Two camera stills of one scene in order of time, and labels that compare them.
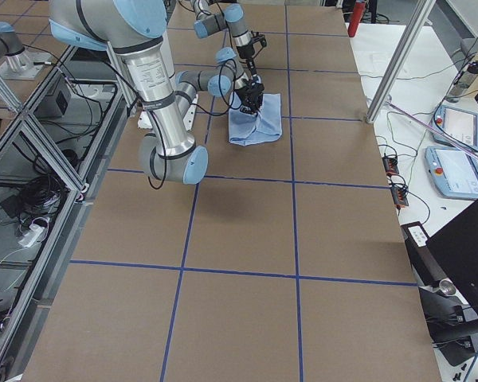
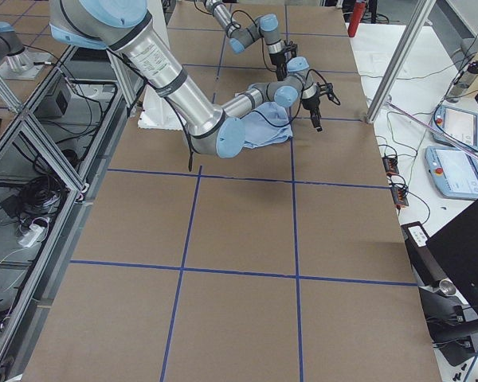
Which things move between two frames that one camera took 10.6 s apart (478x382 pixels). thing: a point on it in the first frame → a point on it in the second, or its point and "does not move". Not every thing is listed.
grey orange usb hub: (390, 165) does not move
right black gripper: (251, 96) → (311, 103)
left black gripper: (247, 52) → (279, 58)
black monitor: (464, 247) does not move
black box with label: (427, 269) does not move
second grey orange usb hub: (399, 196) does not move
